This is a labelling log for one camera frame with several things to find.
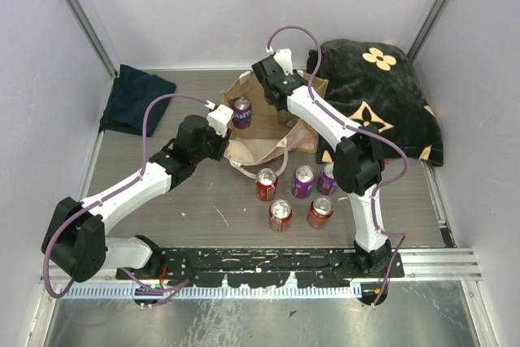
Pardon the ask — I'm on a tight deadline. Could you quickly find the green cap glass bottle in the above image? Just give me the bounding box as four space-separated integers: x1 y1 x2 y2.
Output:
277 111 298 128

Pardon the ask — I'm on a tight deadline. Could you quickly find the purple Fanta can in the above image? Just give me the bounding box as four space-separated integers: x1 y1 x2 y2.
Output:
317 162 337 195
291 165 316 199
232 97 252 129

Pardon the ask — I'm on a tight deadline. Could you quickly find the tan burlap canvas bag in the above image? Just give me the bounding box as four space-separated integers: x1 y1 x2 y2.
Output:
221 71 318 174

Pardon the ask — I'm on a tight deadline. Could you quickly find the red Coke can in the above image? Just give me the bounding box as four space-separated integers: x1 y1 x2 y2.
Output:
269 199 293 232
255 168 278 202
306 196 334 228

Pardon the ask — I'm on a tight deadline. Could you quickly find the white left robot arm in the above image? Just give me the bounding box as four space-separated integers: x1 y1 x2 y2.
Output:
41 112 231 282

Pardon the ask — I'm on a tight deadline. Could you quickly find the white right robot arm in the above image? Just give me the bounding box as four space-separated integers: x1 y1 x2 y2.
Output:
252 55 392 277

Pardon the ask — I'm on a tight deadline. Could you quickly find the dark navy folded cloth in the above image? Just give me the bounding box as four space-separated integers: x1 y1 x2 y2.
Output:
99 64 176 136

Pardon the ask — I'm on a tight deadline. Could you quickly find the black floral plush blanket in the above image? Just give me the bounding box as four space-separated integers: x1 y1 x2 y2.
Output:
317 38 444 167

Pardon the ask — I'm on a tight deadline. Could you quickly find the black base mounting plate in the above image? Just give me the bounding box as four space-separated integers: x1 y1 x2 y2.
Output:
128 247 389 288

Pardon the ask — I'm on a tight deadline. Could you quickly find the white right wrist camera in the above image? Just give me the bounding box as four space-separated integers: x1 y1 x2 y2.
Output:
265 49 293 76

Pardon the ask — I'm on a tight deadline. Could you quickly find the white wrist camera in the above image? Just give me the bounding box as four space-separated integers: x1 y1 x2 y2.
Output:
265 49 293 76
205 100 234 137

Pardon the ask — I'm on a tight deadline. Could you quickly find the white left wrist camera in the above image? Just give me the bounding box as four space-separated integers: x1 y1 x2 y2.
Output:
205 100 234 137

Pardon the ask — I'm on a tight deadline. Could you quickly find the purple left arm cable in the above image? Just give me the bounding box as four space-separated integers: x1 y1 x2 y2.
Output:
41 93 216 307

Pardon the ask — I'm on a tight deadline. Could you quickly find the aluminium frame rail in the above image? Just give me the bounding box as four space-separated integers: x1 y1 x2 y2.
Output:
64 0 119 76

